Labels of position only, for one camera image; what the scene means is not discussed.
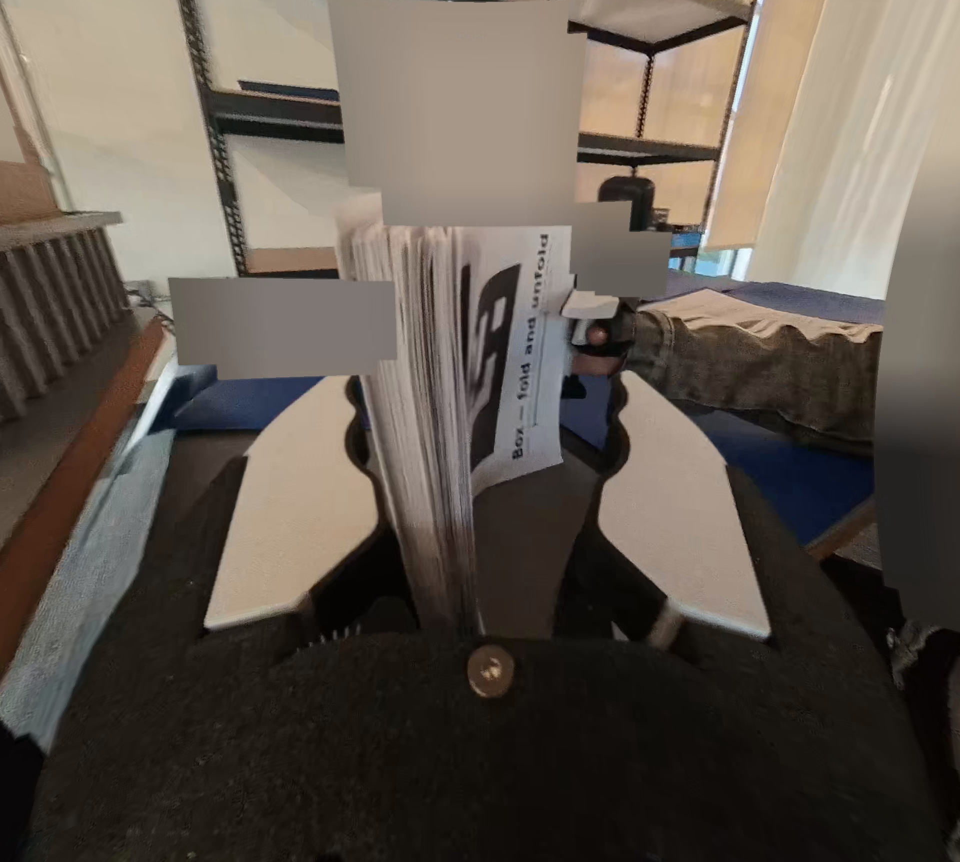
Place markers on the person's right hand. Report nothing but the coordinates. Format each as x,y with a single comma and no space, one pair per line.
600,335

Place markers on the blue top wooden desk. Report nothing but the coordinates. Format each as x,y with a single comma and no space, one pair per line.
787,480

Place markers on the cardboard box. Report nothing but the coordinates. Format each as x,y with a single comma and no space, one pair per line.
26,195

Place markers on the white roller blind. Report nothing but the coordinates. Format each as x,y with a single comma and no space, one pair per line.
780,90

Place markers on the person's right forearm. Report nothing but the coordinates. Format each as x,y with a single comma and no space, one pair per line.
750,382

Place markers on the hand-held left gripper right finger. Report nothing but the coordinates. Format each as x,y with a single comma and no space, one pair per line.
675,517

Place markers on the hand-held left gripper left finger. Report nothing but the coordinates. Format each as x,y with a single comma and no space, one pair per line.
292,502

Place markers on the stack of white paper sheets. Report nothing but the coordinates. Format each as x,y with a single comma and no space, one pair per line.
435,390

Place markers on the wooden table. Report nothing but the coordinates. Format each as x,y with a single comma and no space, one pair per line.
75,480

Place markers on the beige flat sheet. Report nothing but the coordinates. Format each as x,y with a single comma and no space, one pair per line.
720,311

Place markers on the grey ribbed plastic bin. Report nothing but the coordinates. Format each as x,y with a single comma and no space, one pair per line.
52,292

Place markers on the black metal shelf rack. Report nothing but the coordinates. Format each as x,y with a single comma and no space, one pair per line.
277,112

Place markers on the black round object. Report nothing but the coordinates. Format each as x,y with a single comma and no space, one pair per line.
626,202

